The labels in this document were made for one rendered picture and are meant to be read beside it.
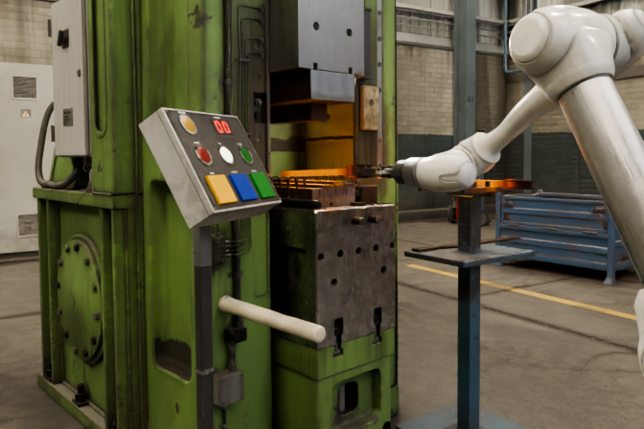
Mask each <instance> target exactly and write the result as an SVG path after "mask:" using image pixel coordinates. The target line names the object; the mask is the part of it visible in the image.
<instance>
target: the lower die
mask: <svg viewBox="0 0 644 429"><path fill-rule="evenodd" d="M273 186H274V188H275V190H276V192H277V193H278V195H280V190H279V180H278V179H276V178H274V179H273ZM281 194H282V198H288V184H287V180H284V179H282V180H281ZM289 196H290V198H292V199H295V197H296V184H295V180H289ZM298 196H299V199H307V200H318V201H319V202H321V205H322V206H321V208H328V207H338V206H350V205H351V202H355V183H345V181H343V185H342V186H337V185H336V183H335V182H334V181H330V180H323V181H310V180H306V185H304V181H303V179H299V180H298ZM331 202H332V203H333V205H332V206H331V205H330V203H331Z"/></svg>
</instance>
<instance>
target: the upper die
mask: <svg viewBox="0 0 644 429"><path fill-rule="evenodd" d="M269 82H270V107H276V106H285V105H294V104H302V103H311V102H312V103H325V104H326V105H332V104H341V103H350V102H355V75H350V74H342V73H335V72H327V71H319V70H312V69H310V70H305V71H299V72H294V73H288V74H282V75H278V76H272V77H270V81H269Z"/></svg>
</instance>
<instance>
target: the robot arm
mask: <svg viewBox="0 0 644 429"><path fill-rule="evenodd" d="M509 51H510V55H511V57H512V59H513V61H514V63H515V64H516V65H517V67H518V68H519V69H520V70H521V71H522V72H524V73H525V74H527V76H528V77H529V78H530V79H531V80H532V81H533V82H534V83H535V84H536V86H535V87H534V88H533V89H532V90H531V91H530V92H529V93H528V94H527V95H526V96H525V97H524V98H523V99H522V100H521V101H520V102H519V103H518V104H517V105H516V106H515V107H514V108H513V109H512V111H511V112H510V113H509V114H508V116H507V117H506V118H505V119H504V121H503V122H502V123H501V125H500V126H499V127H497V128H496V129H495V130H493V131H491V132H490V133H488V134H486V133H483V132H478V133H476V134H474V135H473V136H471V137H470V138H468V139H466V140H464V141H462V142H461V143H459V145H458V146H456V147H454V148H453V149H451V150H449V151H446V152H443V153H438V154H434V155H433V156H430V157H426V158H425V157H422V158H409V159H407V160H400V161H398V162H397V163H396V164H395V166H387V167H378V168H368V167H367V166H364V167H351V176H374V177H376V176H377V177H385V178H390V179H392V178H394V180H395V181H396V182H397V183H398V184H400V185H406V186H408V187H413V188H422V189H429V190H431V191H436V192H458V191H462V190H465V189H467V188H469V187H471V186H472V185H473V184H474V182H475V180H476V177H477V176H478V175H480V174H482V173H484V172H486V171H488V170H489V169H491V168H492V167H493V166H494V165H495V163H496V162H497V161H498V160H499V159H500V151H501V150H502V149H503V148H504V147H506V146H507V145H508V144H509V143H510V142H511V141H513V140H514V139H515V138H516V137H517V135H519V134H520V133H521V132H522V131H523V130H525V129H526V128H527V127H528V126H529V125H531V124H532V123H533V122H535V121H536V120H537V119H539V118H540V117H542V116H543V115H545V114H546V113H548V112H550V111H552V110H554V109H556V108H558V107H561V109H562V111H563V113H564V116H565V118H566V120H567V122H568V124H569V126H570V129H571V131H572V133H573V135H574V137H575V139H576V142H577V144H578V146H579V148H580V150H581V152H582V154H583V156H584V158H585V160H586V164H587V166H588V168H589V170H590V172H591V175H592V177H593V179H594V181H595V183H596V185H597V188H598V190H599V192H600V194H601V195H602V198H603V200H604V202H605V204H606V206H607V208H608V211H609V214H610V216H611V218H612V220H613V223H614V225H615V227H616V229H617V231H618V234H619V236H620V237H621V239H622V241H623V243H624V246H625V248H626V250H627V252H628V254H629V257H630V259H631V261H632V264H633V266H634V269H635V271H636V273H637V275H638V277H639V279H640V281H641V283H642V285H643V287H644V141H643V139H642V137H641V135H640V133H639V132H638V130H637V128H636V126H635V124H634V122H633V119H632V117H631V115H630V113H629V111H628V109H627V107H626V105H625V104H624V102H623V100H622V98H621V96H620V94H619V92H618V90H617V88H616V86H615V84H614V82H613V79H614V78H616V77H617V76H618V75H620V74H621V73H623V72H624V71H625V70H627V69H628V68H629V67H631V66H632V65H633V64H634V63H636V62H637V61H638V60H639V59H640V58H641V57H642V56H643V54H644V12H643V11H640V10H635V9H629V10H623V11H618V12H616V13H615V14H613V15H609V14H598V13H596V12H594V11H590V10H587V9H583V8H578V7H572V6H564V5H553V6H546V7H542V8H539V9H536V10H534V11H533V12H531V13H529V14H527V15H526V16H524V17H523V18H521V19H520V20H519V21H518V23H517V24H516V25H515V27H514V28H513V30H512V33H511V36H510V40H509ZM634 310H635V314H636V320H637V325H638V333H639V342H638V348H637V351H638V360H639V365H640V368H641V371H642V373H643V375H644V289H641V290H639V291H638V293H637V296H636V299H635V302H634Z"/></svg>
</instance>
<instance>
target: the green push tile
mask: <svg viewBox="0 0 644 429"><path fill-rule="evenodd" d="M248 175H249V177H250V179H251V181H252V183H253V184H254V186H255V188H256V190H257V192H258V194H259V196H260V198H261V199H265V198H271V197H275V196H276V194H275V192H274V191H273V190H272V188H271V186H270V184H269V182H268V180H267V178H266V176H265V174H264V173H263V172H256V173H249V174H248Z"/></svg>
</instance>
